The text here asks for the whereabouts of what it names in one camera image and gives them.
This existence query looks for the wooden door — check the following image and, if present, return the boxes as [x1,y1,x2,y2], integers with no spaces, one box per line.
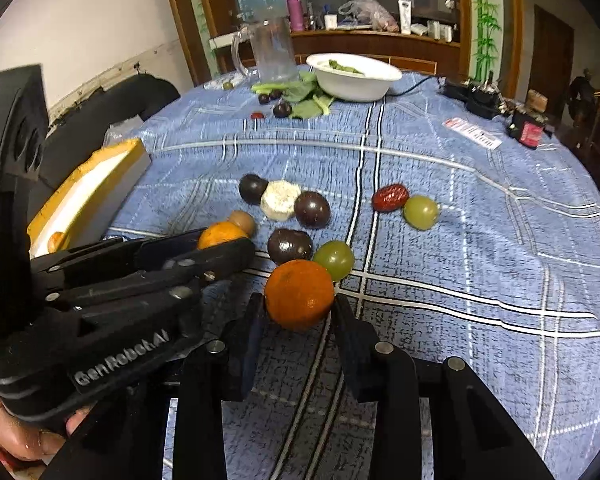
[527,5,576,111]

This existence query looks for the green vegetable leaves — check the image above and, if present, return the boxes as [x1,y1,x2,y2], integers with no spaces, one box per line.
[251,71,337,121]

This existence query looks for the blue plaid tablecloth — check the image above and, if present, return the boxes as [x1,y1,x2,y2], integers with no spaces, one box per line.
[102,67,600,480]

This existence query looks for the brown round fruit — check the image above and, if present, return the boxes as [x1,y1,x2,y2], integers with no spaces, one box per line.
[228,210,257,239]

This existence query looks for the red jujube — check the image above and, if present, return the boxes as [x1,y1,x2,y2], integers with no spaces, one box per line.
[371,184,411,212]

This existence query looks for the red and black device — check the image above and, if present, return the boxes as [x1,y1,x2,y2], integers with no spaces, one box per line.
[506,105,556,150]

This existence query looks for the purple bottle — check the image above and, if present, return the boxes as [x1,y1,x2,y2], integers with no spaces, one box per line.
[286,0,305,32]

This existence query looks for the person's left hand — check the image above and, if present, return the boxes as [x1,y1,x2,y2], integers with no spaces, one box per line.
[0,400,92,463]

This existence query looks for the white paper label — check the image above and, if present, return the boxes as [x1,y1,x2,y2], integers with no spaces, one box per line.
[442,117,502,150]

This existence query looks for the dark purple plum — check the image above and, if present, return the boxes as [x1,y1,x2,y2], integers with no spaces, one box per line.
[238,173,270,206]
[267,228,313,267]
[294,190,331,228]

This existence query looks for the clear plastic bag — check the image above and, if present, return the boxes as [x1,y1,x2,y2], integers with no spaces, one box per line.
[338,0,400,32]

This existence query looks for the yellow and white box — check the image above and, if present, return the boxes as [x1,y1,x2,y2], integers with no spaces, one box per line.
[26,138,152,259]

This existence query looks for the small mandarin orange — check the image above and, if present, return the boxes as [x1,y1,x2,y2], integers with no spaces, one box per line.
[197,221,251,251]

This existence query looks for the wooden cabinet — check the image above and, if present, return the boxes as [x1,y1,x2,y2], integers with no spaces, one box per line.
[160,0,524,88]

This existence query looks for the black charger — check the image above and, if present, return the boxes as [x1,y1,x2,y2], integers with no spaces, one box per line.
[440,79,503,120]

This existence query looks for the wooden chair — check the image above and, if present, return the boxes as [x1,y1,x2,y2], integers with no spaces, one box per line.
[567,69,600,161]

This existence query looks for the green leaves in bowl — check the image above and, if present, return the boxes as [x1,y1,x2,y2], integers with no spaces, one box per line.
[327,59,366,77]

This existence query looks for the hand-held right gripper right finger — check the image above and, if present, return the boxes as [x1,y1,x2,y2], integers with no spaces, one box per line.
[332,294,556,480]

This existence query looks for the black sofa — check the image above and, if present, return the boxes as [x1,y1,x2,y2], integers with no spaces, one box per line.
[42,74,181,206]

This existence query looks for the black cable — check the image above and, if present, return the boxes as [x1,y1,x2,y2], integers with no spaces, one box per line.
[387,76,443,97]

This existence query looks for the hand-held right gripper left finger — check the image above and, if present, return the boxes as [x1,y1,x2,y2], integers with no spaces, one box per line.
[45,292,269,480]

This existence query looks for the glass mug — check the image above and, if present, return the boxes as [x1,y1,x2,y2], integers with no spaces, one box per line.
[231,16,301,84]

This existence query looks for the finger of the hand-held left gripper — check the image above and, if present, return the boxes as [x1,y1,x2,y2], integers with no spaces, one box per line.
[29,228,208,287]
[42,238,257,358]

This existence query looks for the white bowl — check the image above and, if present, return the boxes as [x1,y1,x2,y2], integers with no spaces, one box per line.
[306,53,403,102]

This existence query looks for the white peeled fruit chunk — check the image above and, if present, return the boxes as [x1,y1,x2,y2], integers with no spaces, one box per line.
[260,180,302,222]

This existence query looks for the large mandarin orange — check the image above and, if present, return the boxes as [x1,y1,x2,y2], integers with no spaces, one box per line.
[264,259,336,332]

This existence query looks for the white tube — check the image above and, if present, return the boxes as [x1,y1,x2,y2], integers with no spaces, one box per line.
[398,0,414,36]

